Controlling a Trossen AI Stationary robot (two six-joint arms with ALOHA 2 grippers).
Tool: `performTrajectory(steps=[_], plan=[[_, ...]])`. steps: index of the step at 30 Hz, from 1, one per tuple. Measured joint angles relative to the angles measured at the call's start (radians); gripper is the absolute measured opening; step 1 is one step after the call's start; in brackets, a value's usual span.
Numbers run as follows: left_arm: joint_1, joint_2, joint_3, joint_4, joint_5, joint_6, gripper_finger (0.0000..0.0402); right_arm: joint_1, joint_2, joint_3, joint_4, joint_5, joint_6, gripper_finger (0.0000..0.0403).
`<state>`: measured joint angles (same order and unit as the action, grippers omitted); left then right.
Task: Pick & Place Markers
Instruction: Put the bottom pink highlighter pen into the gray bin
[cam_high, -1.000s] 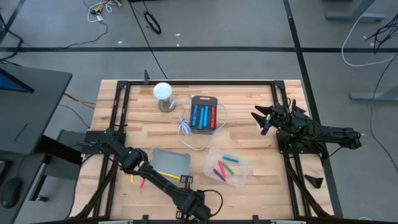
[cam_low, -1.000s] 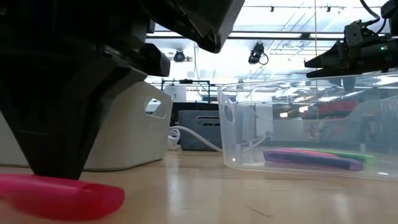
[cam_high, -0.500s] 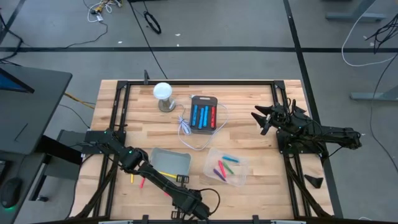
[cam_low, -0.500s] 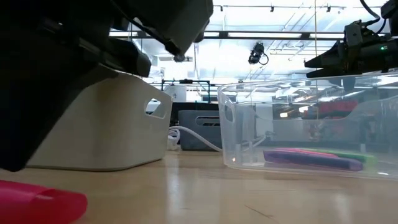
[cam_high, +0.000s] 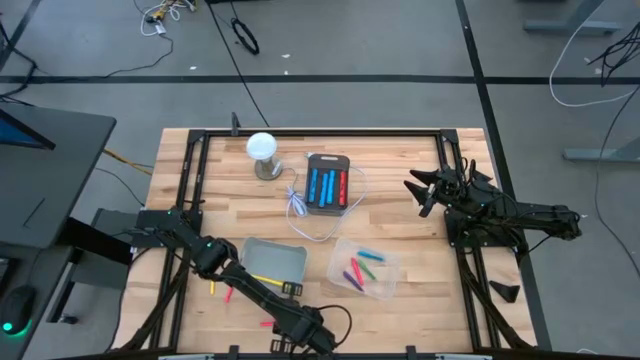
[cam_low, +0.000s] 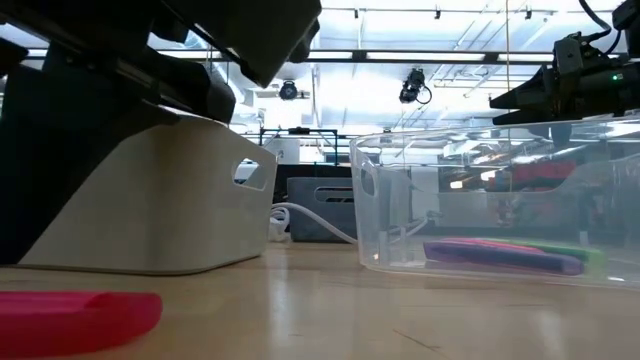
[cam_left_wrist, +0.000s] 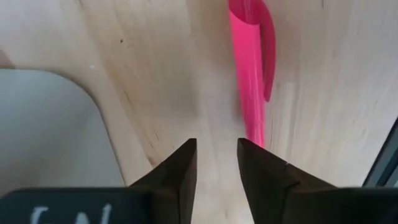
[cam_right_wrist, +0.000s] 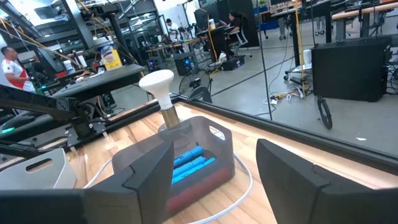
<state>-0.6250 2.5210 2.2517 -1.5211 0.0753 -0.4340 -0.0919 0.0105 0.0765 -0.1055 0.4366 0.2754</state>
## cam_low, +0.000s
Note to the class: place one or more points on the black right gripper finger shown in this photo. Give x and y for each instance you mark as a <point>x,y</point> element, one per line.
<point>535,95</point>
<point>535,117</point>

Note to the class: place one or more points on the clear plastic bin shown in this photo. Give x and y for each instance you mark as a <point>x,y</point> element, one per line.
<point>380,225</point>

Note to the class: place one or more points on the white plastic bin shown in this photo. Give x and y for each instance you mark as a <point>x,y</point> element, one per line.
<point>175,210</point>

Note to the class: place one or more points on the dark grey plastic bin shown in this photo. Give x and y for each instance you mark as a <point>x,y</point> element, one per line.
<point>315,220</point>

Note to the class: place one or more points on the black aluminium rig frame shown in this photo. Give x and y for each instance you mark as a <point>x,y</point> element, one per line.
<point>360,56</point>

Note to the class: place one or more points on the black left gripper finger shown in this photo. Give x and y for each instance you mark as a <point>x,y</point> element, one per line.
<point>40,160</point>

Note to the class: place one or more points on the purple marker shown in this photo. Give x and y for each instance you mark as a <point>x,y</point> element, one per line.
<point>500,257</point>

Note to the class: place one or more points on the black partition board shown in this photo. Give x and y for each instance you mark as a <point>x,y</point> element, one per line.
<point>300,170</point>

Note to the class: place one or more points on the black background rig frame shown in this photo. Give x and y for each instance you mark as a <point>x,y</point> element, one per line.
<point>300,131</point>

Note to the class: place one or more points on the green highlighter marker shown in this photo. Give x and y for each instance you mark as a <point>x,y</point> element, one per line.
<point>592,257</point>

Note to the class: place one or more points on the black ceiling camera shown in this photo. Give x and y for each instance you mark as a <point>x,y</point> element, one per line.
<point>288,91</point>
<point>412,82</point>

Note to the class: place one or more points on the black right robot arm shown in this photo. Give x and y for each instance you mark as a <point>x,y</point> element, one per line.
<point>625,90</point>

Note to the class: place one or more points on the pink Sharpie highlighter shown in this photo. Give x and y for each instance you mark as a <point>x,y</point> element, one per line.
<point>500,243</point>

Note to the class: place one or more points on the red tool cabinet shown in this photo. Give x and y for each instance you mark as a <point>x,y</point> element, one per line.
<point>542,172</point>

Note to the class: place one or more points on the pink highlighter marker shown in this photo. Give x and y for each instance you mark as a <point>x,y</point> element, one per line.
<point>75,322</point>

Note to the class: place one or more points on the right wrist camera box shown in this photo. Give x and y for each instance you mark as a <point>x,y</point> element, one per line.
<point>567,52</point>

